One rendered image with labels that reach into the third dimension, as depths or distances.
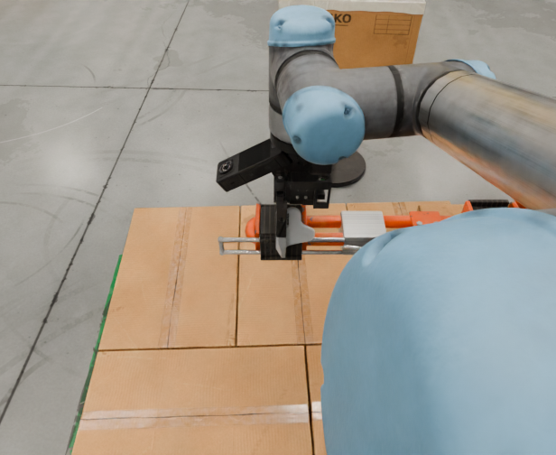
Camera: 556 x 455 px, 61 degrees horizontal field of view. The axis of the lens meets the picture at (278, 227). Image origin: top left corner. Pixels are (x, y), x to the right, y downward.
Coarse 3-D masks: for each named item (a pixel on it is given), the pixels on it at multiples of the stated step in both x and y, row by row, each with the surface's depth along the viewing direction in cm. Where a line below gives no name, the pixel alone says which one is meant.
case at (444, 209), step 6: (420, 204) 102; (426, 204) 102; (432, 204) 102; (438, 204) 102; (444, 204) 102; (450, 204) 102; (456, 204) 102; (462, 204) 102; (420, 210) 101; (426, 210) 100; (432, 210) 100; (438, 210) 100; (444, 210) 100; (450, 210) 100; (456, 210) 100
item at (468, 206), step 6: (468, 204) 79; (474, 204) 80; (480, 204) 80; (486, 204) 80; (492, 204) 80; (498, 204) 80; (504, 204) 80; (510, 204) 80; (516, 204) 79; (462, 210) 81; (468, 210) 78
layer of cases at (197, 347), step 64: (128, 256) 161; (192, 256) 161; (256, 256) 161; (320, 256) 161; (128, 320) 144; (192, 320) 144; (256, 320) 144; (320, 320) 144; (128, 384) 130; (192, 384) 130; (256, 384) 130; (320, 384) 130; (128, 448) 118; (192, 448) 118; (256, 448) 118; (320, 448) 118
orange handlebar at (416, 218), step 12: (312, 216) 80; (324, 216) 80; (336, 216) 80; (384, 216) 80; (396, 216) 80; (408, 216) 80; (420, 216) 79; (432, 216) 79; (444, 216) 80; (252, 228) 78
